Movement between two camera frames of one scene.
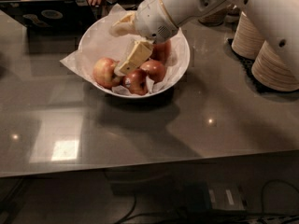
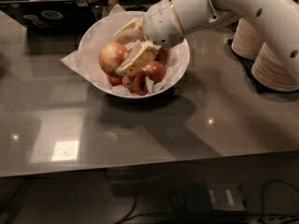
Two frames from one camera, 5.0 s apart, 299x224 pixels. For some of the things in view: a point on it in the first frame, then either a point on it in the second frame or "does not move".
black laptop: (51, 16) does not move
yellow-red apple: (104, 73) -> (110, 57)
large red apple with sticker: (161, 51) does not move
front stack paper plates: (271, 71) does not move
